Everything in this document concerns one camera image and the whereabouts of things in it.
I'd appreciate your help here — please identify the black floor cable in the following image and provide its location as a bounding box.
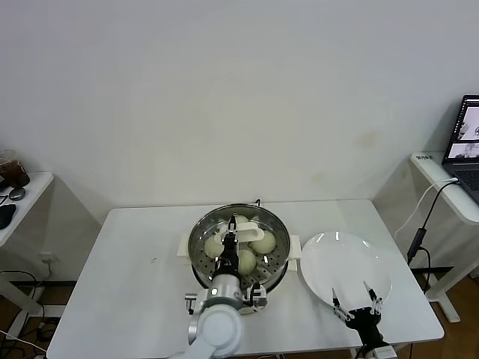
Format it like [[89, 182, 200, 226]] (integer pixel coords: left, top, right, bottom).
[[0, 269, 49, 296]]

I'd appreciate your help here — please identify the white side table under laptop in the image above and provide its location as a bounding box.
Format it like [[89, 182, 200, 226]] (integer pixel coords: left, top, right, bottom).
[[410, 151, 479, 325]]

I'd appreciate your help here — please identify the white laptop cable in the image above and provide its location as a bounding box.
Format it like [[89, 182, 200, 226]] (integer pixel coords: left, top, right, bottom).
[[394, 178, 460, 239]]

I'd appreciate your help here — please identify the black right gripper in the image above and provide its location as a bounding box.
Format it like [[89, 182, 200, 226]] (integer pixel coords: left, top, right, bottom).
[[330, 280, 384, 347]]

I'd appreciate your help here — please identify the black cable with adapter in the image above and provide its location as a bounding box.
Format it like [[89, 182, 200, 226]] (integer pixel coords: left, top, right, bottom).
[[407, 182, 460, 296]]

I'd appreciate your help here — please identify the plastic cup of iced coffee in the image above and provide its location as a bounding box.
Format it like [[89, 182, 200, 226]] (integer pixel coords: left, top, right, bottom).
[[0, 149, 32, 188]]

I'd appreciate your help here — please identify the white round plate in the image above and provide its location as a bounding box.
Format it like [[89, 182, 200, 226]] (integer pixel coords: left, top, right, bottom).
[[300, 231, 393, 313]]

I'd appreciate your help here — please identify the white floor cable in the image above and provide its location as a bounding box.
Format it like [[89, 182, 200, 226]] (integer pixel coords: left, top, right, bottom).
[[0, 328, 49, 353]]

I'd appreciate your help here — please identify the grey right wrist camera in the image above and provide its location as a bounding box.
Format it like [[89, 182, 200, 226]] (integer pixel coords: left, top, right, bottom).
[[364, 343, 397, 359]]

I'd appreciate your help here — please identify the white side table under cup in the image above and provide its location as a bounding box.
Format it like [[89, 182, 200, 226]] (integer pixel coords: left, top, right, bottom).
[[0, 171, 55, 340]]

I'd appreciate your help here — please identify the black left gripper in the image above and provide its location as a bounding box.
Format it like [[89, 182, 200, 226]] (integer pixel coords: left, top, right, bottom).
[[212, 212, 243, 280]]

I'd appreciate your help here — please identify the dark grey open laptop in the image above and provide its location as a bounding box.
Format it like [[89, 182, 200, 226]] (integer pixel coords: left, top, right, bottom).
[[442, 95, 479, 205]]

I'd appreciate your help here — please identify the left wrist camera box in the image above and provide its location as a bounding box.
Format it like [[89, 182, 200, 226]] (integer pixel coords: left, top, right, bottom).
[[248, 283, 269, 311]]

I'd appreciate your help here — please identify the black computer mouse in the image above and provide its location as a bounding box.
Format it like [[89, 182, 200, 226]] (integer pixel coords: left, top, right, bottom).
[[0, 203, 19, 230]]

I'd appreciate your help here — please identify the glass lid with white handle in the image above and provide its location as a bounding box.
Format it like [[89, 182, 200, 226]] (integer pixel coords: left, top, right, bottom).
[[189, 204, 291, 291]]

